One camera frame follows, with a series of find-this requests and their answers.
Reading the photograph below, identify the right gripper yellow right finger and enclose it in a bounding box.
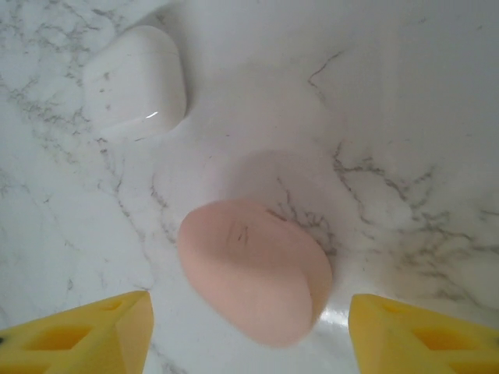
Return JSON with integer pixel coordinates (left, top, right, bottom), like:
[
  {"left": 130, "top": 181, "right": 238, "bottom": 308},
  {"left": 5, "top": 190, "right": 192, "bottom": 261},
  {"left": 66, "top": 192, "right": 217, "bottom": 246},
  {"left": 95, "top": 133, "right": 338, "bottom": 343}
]
[{"left": 349, "top": 294, "right": 499, "bottom": 374}]

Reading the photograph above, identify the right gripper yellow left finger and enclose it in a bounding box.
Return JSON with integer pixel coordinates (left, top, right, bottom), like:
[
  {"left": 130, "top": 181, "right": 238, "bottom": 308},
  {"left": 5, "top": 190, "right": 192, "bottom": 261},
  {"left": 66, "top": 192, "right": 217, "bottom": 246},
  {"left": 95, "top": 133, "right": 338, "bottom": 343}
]
[{"left": 0, "top": 290, "right": 155, "bottom": 374}]

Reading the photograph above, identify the pink earbud charging case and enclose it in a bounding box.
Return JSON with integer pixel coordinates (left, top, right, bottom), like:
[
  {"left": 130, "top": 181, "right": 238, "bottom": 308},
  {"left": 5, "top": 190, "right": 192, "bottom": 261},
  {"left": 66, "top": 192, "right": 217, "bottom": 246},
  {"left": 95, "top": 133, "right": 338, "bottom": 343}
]
[{"left": 177, "top": 198, "right": 334, "bottom": 348}]

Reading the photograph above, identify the white earbud charging case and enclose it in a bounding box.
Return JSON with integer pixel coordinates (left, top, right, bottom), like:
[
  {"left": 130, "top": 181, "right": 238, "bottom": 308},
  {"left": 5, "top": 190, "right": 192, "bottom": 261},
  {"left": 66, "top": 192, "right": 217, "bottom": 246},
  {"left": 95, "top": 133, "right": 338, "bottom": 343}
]
[{"left": 82, "top": 25, "right": 188, "bottom": 140}]

